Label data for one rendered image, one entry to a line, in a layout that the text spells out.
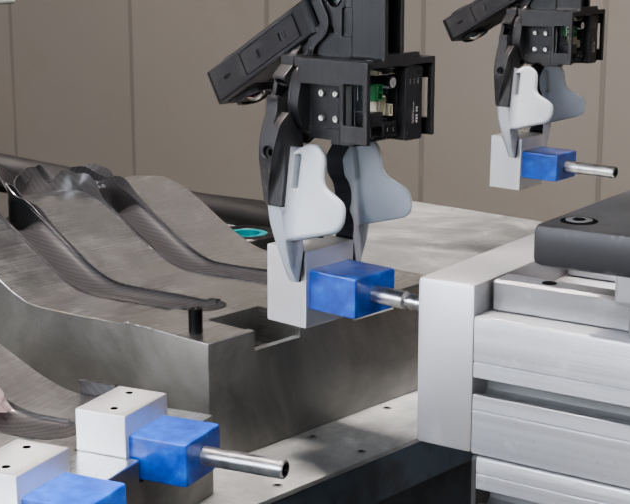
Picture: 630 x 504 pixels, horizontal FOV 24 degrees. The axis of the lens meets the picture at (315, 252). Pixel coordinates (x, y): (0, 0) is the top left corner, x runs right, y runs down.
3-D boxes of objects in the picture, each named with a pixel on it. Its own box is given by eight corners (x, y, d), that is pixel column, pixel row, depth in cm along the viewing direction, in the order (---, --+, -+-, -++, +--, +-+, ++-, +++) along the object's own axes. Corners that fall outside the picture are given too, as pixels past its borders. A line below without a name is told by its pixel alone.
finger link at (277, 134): (266, 205, 94) (287, 69, 93) (249, 202, 95) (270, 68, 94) (313, 211, 97) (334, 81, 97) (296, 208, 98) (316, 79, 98)
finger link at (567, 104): (580, 155, 151) (574, 70, 148) (530, 150, 155) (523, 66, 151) (594, 145, 153) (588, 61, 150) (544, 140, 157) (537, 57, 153)
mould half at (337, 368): (437, 383, 120) (440, 223, 117) (210, 467, 102) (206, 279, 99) (59, 284, 153) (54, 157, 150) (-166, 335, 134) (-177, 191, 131)
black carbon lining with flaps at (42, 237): (334, 303, 119) (335, 188, 116) (190, 344, 107) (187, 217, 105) (66, 242, 141) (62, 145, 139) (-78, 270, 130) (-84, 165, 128)
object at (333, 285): (463, 340, 96) (466, 260, 95) (417, 357, 92) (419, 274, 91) (314, 305, 104) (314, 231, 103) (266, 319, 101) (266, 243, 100)
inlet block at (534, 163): (625, 195, 149) (628, 142, 147) (602, 202, 145) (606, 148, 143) (513, 179, 156) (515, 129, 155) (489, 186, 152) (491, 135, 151)
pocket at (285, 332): (302, 365, 107) (302, 316, 107) (252, 381, 103) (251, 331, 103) (258, 353, 110) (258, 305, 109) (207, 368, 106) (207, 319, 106)
